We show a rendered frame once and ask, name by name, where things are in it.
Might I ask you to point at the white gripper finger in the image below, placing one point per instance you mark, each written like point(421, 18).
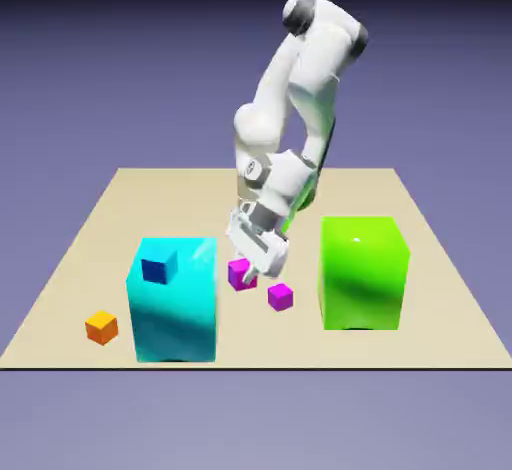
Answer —
point(250, 274)

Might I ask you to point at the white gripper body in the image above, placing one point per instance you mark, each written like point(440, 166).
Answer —
point(260, 250)

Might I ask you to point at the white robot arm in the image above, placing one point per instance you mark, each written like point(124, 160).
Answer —
point(316, 90)

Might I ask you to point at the small magenta cube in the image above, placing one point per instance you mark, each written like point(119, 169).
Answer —
point(238, 274)
point(280, 296)

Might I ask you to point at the small blue cube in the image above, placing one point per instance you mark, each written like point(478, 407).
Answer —
point(158, 267)

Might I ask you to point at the small orange cube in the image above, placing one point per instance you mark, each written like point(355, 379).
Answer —
point(101, 327)

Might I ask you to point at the large cyan box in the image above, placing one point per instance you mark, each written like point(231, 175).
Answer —
point(174, 306)

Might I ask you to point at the large green box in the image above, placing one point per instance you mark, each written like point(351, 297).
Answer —
point(362, 274)

